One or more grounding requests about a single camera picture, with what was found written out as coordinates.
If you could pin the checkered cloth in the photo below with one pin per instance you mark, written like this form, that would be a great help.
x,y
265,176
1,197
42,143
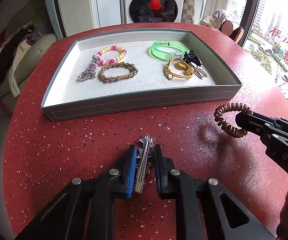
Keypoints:
x,y
188,11

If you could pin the white washing machine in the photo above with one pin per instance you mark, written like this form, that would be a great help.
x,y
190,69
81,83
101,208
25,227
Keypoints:
x,y
153,11

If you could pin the black patterned hair clip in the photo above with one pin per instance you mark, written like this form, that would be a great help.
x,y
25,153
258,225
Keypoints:
x,y
191,57

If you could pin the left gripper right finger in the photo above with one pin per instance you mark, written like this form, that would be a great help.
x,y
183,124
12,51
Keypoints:
x,y
205,209

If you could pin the silver star hair clip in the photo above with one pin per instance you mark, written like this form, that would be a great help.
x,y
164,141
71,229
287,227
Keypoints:
x,y
145,152

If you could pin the green translucent bangle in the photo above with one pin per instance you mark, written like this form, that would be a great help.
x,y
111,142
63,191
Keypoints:
x,y
165,50

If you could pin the grey jewelry tray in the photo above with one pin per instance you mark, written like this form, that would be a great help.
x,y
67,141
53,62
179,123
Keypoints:
x,y
68,98

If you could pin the pile of clothes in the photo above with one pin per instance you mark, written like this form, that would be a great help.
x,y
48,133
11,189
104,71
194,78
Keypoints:
x,y
13,50

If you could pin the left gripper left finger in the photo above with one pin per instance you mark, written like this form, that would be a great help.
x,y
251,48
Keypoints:
x,y
85,209

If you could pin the brown chair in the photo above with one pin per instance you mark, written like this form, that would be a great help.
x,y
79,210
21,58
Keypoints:
x,y
237,34
226,27

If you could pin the red handled mop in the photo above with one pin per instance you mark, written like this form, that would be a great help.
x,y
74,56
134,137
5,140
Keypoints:
x,y
122,11

